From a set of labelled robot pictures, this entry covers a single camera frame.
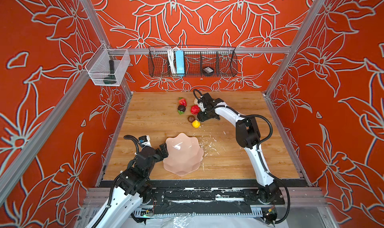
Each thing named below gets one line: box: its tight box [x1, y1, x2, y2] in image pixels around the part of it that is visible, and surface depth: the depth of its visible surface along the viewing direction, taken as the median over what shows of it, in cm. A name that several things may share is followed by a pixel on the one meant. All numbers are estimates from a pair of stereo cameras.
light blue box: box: [175, 50, 185, 77], surface depth 92 cm
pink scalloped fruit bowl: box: [163, 133, 204, 177], surface depth 89 cm
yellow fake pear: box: [192, 119, 201, 128], surface depth 100 cm
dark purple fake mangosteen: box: [177, 105, 186, 115], surface depth 107 cm
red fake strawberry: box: [178, 97, 187, 107], surface depth 112 cm
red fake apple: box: [190, 104, 201, 115], surface depth 106 cm
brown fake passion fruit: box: [187, 115, 195, 123], surface depth 102 cm
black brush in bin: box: [103, 60, 117, 85], surface depth 81 cm
